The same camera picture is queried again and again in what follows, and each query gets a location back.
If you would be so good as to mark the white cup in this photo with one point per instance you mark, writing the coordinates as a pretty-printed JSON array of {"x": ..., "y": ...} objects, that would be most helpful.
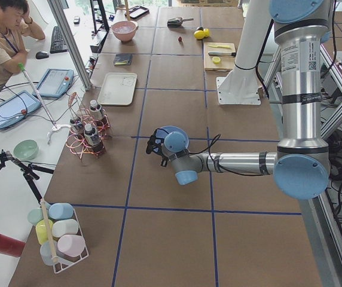
[{"x": 63, "y": 227}]

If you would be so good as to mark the blue teach pendant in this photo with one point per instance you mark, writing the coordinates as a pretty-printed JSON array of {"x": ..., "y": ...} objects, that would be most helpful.
[
  {"x": 55, "y": 82},
  {"x": 16, "y": 108}
]

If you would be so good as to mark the yellow cup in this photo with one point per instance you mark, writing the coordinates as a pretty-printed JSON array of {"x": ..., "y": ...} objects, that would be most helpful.
[{"x": 41, "y": 232}]

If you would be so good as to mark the black keyboard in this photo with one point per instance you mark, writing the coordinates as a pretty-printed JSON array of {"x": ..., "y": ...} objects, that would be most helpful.
[{"x": 58, "y": 44}]

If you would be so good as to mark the dark metal scoop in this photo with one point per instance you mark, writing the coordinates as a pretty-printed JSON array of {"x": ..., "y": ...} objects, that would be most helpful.
[{"x": 177, "y": 22}]

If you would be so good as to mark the dark drink bottle back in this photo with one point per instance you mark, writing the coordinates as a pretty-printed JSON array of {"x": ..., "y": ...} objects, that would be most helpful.
[{"x": 96, "y": 112}]

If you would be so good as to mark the white wire cup basket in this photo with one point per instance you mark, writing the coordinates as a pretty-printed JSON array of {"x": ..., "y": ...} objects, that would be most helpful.
[{"x": 62, "y": 261}]

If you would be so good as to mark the dark drink bottle left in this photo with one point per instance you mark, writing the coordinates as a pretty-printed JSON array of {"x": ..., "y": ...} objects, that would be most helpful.
[{"x": 77, "y": 127}]

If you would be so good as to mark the copper wire bottle rack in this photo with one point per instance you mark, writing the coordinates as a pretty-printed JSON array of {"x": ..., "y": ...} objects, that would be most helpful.
[{"x": 79, "y": 147}]

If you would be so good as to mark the dark drink bottle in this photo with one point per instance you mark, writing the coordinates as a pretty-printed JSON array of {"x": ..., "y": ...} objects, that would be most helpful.
[
  {"x": 93, "y": 139},
  {"x": 77, "y": 127},
  {"x": 96, "y": 112}
]

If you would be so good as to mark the silver reacher stick green tip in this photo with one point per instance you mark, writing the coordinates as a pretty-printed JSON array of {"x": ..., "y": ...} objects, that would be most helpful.
[{"x": 56, "y": 127}]

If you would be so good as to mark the mint green bowl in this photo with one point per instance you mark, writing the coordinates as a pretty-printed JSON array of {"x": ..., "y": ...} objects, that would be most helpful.
[{"x": 26, "y": 150}]

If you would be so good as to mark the cream rectangular tray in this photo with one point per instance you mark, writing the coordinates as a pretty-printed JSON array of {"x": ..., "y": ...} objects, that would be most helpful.
[{"x": 117, "y": 89}]

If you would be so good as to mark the pink mixing bowl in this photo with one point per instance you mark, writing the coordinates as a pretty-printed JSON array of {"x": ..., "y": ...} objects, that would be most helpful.
[{"x": 124, "y": 30}]

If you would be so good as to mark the half lemon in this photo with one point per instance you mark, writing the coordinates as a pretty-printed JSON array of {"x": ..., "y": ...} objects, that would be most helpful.
[{"x": 216, "y": 60}]

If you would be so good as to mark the near blue teach pendant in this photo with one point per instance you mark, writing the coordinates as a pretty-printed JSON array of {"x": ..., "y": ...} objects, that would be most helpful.
[{"x": 16, "y": 108}]

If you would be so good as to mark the pink cup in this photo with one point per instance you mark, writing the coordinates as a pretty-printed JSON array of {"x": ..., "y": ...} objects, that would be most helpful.
[{"x": 71, "y": 245}]

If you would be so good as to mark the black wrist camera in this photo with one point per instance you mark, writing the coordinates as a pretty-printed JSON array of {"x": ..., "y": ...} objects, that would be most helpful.
[{"x": 156, "y": 140}]

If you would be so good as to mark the black rectangular tray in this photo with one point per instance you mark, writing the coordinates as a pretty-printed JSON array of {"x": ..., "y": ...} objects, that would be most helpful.
[{"x": 137, "y": 12}]

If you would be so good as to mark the far blue teach pendant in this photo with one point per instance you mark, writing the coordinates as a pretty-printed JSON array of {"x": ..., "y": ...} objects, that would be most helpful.
[{"x": 55, "y": 82}]

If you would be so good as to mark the wooden cutting board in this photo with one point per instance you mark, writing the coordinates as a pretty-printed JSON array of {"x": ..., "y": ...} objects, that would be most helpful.
[{"x": 227, "y": 63}]

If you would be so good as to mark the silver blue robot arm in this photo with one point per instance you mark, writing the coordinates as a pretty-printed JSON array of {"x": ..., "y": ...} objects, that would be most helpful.
[{"x": 300, "y": 166}]

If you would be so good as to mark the red cylinder tube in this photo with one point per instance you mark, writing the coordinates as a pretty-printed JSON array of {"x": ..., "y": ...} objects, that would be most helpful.
[{"x": 10, "y": 246}]

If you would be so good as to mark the light blue cup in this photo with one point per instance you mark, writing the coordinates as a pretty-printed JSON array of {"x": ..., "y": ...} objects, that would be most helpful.
[{"x": 60, "y": 211}]

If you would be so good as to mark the aluminium frame post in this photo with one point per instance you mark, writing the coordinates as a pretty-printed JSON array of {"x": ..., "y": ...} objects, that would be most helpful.
[{"x": 61, "y": 20}]

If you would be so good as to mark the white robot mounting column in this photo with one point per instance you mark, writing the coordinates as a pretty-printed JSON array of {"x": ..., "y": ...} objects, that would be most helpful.
[{"x": 240, "y": 86}]

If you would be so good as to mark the grey blue cup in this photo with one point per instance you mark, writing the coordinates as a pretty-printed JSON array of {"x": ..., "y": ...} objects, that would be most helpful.
[{"x": 45, "y": 252}]

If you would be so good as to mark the black computer mouse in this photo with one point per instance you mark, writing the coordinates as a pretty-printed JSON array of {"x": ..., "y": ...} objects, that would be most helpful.
[{"x": 42, "y": 55}]

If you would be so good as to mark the black handled knife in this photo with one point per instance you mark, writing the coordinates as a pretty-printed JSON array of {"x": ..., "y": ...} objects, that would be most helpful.
[{"x": 222, "y": 54}]

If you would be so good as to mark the yellow lemon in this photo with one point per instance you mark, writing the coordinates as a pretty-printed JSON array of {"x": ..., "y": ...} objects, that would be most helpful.
[{"x": 200, "y": 34}]

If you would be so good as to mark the seated man beige shirt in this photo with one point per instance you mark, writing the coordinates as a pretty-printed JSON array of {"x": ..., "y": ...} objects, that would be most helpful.
[{"x": 15, "y": 23}]

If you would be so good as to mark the mint green cup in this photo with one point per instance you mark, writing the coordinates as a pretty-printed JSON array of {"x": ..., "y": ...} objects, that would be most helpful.
[{"x": 35, "y": 216}]

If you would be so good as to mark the dark drink bottle front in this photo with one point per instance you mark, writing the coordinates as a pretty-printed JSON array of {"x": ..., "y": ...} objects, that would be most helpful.
[{"x": 93, "y": 139}]

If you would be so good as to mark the yellow plastic knife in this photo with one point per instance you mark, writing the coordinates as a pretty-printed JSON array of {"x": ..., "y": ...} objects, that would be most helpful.
[{"x": 219, "y": 46}]

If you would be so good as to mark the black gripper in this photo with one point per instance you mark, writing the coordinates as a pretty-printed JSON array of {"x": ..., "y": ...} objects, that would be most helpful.
[{"x": 153, "y": 143}]

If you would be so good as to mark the blue round plate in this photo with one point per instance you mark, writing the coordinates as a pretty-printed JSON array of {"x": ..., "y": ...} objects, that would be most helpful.
[{"x": 172, "y": 138}]

